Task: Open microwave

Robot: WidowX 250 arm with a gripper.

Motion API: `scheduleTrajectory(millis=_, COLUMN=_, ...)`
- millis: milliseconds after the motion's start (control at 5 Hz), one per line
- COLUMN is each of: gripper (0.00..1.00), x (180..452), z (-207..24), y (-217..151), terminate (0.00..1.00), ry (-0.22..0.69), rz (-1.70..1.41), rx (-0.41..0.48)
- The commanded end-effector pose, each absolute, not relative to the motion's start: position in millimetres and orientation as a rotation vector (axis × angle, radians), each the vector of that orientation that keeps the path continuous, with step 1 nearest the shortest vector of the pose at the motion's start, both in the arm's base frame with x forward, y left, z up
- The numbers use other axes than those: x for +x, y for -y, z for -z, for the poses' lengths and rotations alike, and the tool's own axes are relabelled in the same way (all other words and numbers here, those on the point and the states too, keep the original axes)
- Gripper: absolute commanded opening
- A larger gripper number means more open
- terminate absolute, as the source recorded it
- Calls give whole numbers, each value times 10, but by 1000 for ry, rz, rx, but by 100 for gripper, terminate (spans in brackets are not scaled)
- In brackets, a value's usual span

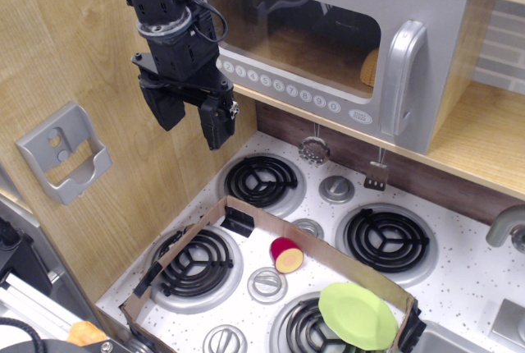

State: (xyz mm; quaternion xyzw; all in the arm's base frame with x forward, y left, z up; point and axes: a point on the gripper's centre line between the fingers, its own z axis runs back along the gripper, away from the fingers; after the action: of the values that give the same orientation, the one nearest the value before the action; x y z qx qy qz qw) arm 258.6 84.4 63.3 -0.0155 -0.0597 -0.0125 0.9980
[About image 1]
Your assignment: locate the yellow toy corn cob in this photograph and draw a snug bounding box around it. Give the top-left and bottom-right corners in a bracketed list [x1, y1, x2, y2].
[359, 48, 379, 87]

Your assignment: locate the grey stove knob back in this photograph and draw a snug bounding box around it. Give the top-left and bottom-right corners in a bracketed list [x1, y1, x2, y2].
[318, 176, 355, 204]

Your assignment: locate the grey wall phone holder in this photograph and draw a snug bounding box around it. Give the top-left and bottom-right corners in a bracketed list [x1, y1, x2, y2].
[16, 102, 112, 205]

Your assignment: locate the front left black burner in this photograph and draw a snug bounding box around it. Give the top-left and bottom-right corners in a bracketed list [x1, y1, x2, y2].
[159, 229, 235, 298]

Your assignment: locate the grey toy faucet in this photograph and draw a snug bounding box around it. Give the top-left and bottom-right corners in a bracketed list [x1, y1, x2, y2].
[486, 205, 524, 254]

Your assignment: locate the orange object bottom left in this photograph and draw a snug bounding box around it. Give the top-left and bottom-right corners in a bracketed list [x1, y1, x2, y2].
[66, 321, 107, 346]

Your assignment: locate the green toy plate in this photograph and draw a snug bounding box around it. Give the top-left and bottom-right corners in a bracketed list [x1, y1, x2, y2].
[318, 282, 398, 351]

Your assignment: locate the black cable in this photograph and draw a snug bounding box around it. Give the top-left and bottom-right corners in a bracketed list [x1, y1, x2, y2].
[0, 316, 46, 353]

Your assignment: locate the hanging metal strainer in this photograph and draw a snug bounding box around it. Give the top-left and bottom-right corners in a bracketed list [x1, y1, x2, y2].
[298, 123, 331, 167]

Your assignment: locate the hanging metal spatula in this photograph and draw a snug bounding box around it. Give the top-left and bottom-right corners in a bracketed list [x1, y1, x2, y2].
[363, 148, 390, 191]

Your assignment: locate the grey stove knob front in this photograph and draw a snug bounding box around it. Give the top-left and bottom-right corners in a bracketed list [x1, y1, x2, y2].
[203, 324, 248, 353]

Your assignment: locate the back left black burner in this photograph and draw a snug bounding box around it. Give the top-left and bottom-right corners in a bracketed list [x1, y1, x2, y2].
[222, 155, 299, 208]

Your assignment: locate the front right black burner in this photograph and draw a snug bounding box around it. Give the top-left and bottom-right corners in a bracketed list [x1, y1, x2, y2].
[278, 296, 360, 353]

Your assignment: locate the grey toy microwave door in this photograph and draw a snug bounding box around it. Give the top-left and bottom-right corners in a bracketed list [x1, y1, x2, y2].
[204, 0, 468, 154]

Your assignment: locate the grey toy sink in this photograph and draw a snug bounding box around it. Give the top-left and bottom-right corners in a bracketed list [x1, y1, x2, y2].
[413, 299, 524, 352]

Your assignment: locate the brown cardboard box frame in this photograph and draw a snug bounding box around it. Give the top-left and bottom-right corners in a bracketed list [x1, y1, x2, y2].
[121, 196, 426, 352]

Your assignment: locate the grey stove knob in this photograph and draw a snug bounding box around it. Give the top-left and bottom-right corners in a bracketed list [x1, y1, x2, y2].
[203, 324, 248, 353]
[292, 218, 324, 240]
[318, 176, 355, 204]
[247, 267, 288, 305]

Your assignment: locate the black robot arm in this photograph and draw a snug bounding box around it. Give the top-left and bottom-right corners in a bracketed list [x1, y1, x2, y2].
[126, 0, 239, 150]

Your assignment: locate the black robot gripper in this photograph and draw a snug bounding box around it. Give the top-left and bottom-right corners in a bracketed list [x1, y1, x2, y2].
[133, 10, 236, 150]

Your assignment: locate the grey stove knob center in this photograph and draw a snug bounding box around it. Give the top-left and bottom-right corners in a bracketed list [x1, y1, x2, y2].
[247, 267, 288, 305]

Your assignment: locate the back right black burner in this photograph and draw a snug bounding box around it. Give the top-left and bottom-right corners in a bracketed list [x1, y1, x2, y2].
[342, 207, 430, 273]

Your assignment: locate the red yellow toy fruit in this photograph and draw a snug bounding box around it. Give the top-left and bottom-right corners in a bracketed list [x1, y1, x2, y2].
[270, 237, 304, 273]

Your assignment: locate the grey stove knob middle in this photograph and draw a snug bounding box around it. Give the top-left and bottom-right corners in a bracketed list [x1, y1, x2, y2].
[292, 218, 324, 240]

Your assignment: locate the black burner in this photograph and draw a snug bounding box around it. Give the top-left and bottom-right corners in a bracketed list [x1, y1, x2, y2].
[159, 229, 235, 298]
[222, 155, 299, 208]
[278, 296, 360, 353]
[342, 207, 430, 273]

